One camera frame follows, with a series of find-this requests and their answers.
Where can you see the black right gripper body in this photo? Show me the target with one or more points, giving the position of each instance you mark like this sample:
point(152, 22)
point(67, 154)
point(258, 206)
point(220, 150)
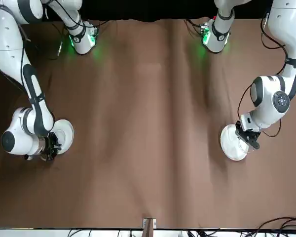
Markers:
point(48, 145)

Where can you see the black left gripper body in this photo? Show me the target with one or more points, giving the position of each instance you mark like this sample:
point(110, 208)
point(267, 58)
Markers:
point(246, 135)

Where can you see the glossy white round dish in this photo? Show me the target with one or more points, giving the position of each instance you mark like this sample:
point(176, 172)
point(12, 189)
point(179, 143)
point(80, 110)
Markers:
point(65, 133)

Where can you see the matte white round dish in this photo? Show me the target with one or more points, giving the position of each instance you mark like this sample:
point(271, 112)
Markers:
point(232, 145)

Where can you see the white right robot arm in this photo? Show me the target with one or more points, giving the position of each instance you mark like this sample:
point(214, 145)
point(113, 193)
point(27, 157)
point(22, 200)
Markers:
point(5, 49)

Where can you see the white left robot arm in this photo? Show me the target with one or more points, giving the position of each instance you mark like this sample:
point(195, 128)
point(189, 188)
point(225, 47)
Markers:
point(266, 98)

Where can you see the aluminium camera pole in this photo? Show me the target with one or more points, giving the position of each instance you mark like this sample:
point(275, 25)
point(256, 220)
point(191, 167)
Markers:
point(149, 227)

